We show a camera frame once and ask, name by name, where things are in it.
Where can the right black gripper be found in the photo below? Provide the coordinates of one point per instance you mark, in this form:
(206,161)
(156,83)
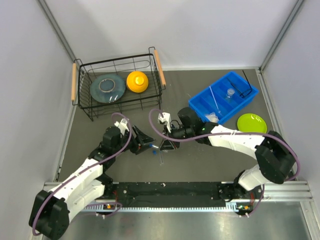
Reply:
(166,144)

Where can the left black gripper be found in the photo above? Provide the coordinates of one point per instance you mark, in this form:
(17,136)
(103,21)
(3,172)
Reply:
(145,138)

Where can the blue-capped test tube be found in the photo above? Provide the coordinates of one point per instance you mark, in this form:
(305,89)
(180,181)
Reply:
(159,156)
(153,146)

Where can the plastic bag of cotton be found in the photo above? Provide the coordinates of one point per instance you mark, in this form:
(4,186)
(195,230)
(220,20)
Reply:
(212,117)

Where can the glass stirring rod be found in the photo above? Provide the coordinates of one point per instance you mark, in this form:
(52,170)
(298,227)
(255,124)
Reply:
(215,101)

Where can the small clear glass flask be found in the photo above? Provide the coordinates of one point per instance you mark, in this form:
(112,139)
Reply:
(229,94)

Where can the black wire ring stand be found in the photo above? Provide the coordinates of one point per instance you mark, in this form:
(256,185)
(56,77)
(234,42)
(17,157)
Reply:
(240,83)

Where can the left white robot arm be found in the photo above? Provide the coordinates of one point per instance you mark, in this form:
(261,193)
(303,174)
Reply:
(54,210)

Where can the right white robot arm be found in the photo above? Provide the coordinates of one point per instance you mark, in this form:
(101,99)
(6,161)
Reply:
(274,157)

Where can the orange ribbed bowl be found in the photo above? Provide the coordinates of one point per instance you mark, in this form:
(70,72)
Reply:
(137,82)

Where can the blue ceramic plate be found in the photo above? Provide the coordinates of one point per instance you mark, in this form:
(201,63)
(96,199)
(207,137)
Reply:
(107,88)

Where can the blue plastic divided bin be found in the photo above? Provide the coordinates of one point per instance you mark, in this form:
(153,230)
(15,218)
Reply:
(203,102)

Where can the lime green plate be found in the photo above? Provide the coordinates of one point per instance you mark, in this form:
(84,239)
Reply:
(250,122)

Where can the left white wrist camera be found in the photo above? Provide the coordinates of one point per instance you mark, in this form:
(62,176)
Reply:
(122,126)

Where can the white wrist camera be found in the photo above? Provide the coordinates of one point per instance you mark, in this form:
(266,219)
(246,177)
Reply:
(122,126)
(164,118)

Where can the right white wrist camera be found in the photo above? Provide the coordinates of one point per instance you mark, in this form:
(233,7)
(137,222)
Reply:
(164,118)

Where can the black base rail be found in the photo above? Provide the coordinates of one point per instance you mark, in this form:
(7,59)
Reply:
(173,194)

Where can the black wire basket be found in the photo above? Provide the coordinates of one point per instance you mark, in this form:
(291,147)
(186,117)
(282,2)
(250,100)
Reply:
(83,74)

